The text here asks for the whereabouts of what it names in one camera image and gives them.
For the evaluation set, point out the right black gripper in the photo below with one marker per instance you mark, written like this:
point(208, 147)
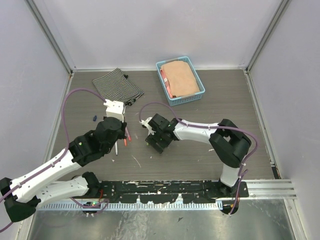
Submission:
point(153, 142)

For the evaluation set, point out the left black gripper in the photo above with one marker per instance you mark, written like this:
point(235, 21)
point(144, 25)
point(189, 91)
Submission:
point(122, 135)

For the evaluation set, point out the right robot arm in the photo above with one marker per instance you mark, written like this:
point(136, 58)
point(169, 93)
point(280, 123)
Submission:
point(230, 144)

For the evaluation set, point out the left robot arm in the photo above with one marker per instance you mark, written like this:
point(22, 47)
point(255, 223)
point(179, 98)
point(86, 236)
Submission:
point(24, 195)

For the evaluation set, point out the white pen blue end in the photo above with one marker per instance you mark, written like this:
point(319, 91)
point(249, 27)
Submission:
point(116, 148)

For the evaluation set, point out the orange highlighter pen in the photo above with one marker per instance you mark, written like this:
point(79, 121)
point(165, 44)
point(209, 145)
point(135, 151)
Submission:
point(125, 142)

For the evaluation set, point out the purple highlighter pen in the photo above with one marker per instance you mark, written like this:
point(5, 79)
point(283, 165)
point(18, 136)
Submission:
point(128, 134)

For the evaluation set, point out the light blue plastic basket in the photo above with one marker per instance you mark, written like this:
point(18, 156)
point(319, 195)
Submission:
point(186, 99)

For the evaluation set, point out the black white striped cloth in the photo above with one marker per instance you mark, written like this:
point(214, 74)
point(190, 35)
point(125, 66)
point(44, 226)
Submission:
point(116, 86)

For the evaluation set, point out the peach folded towel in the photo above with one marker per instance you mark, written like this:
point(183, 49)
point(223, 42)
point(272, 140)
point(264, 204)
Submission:
point(179, 79)

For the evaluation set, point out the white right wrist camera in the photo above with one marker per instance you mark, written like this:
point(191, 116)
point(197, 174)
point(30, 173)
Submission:
point(146, 124)

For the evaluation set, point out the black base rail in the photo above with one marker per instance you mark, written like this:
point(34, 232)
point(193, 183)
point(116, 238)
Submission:
point(168, 191)

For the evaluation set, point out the grey slotted cable duct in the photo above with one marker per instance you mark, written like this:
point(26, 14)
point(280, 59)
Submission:
point(68, 205)

